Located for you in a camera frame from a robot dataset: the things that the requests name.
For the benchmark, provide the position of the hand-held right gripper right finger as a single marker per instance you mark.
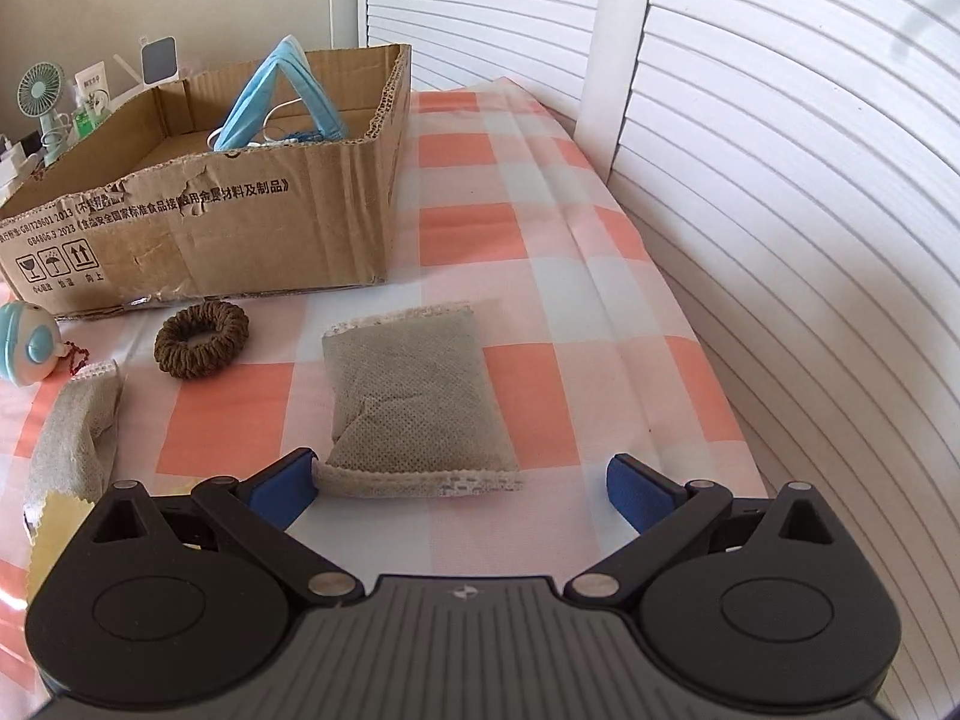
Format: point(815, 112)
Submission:
point(637, 491)

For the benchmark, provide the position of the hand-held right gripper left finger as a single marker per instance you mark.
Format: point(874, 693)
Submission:
point(285, 487)

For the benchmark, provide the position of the grey sachet with lace edge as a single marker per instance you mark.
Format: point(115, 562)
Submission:
point(412, 390)
point(71, 442)

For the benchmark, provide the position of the brown scrunchie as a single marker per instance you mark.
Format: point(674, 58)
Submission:
point(180, 352)

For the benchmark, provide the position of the yellow cleaning cloth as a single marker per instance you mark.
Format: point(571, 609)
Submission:
point(56, 532)

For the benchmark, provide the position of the brown cardboard box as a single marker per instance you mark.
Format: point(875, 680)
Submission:
point(262, 232)

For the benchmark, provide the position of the blue white round toy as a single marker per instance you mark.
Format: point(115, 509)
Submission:
point(26, 345)

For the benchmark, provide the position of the blue face mask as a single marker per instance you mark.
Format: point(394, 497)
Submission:
point(262, 90)

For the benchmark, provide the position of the pink white checked tablecloth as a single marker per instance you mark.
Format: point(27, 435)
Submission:
point(465, 232)

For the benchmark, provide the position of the white louvered closet door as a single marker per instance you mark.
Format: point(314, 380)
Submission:
point(787, 165)
point(487, 7)

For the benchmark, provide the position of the green bottle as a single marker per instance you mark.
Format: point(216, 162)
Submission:
point(90, 116)

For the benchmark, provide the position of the white power strip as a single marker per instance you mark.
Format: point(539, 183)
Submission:
point(11, 165)

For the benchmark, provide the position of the white router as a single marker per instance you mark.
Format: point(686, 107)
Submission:
point(129, 75)

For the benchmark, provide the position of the white phone stand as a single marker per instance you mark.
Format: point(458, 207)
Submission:
point(159, 60)

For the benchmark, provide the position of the green desk fan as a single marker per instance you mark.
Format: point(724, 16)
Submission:
point(41, 90)

